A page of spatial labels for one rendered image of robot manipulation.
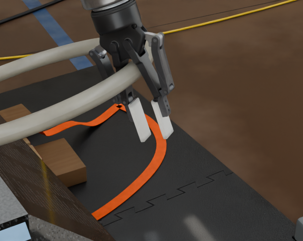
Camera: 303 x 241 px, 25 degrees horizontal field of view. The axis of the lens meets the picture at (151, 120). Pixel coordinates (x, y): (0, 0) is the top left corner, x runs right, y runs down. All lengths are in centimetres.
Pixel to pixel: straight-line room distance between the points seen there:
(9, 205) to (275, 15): 312
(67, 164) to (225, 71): 121
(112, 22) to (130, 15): 3
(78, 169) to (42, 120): 188
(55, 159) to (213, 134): 77
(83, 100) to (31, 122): 8
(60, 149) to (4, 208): 147
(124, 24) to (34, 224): 61
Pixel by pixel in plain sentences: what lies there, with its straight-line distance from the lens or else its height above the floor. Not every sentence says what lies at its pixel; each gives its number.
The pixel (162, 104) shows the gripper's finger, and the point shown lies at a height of 124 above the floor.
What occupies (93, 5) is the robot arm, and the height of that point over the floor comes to 141.
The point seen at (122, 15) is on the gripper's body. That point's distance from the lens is 108.
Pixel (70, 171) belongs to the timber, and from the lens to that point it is 289.
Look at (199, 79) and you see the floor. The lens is 368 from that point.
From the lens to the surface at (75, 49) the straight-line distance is 144.
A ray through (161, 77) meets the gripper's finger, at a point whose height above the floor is 129.
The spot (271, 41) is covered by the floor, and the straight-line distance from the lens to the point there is 412.
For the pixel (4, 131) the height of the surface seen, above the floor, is 128.
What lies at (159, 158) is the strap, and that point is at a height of 2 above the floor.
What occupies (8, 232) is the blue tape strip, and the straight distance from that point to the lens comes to 153.
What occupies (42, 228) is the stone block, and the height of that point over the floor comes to 81.
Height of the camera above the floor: 185
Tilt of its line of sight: 34 degrees down
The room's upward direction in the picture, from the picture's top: straight up
